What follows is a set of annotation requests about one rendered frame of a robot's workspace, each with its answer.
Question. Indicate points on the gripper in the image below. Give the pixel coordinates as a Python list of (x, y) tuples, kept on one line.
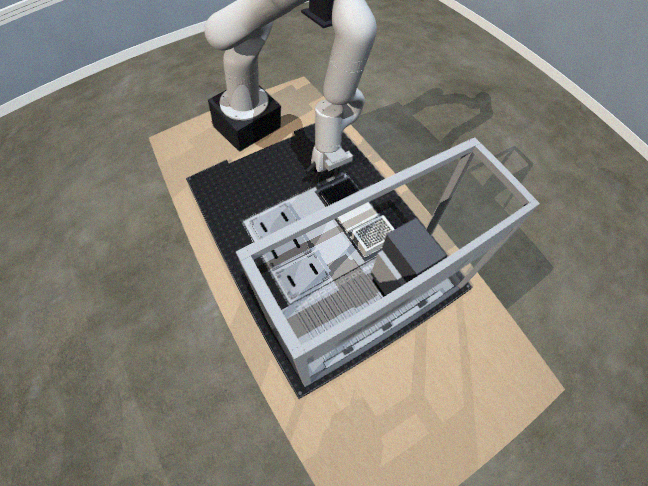
[(319, 163)]

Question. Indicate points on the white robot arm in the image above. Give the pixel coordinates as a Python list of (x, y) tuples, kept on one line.
[(355, 31)]

